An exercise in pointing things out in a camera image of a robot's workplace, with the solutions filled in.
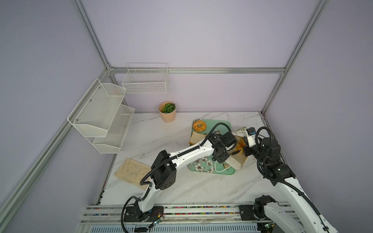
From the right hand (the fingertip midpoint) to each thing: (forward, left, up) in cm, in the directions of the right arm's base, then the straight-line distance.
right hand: (244, 136), depth 75 cm
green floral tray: (-5, +17, -24) cm, 30 cm away
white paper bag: (-6, +1, -17) cm, 18 cm away
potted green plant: (+33, +47, -13) cm, 58 cm away
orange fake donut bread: (+23, +25, -22) cm, 40 cm away
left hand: (-5, +12, -12) cm, 18 cm away
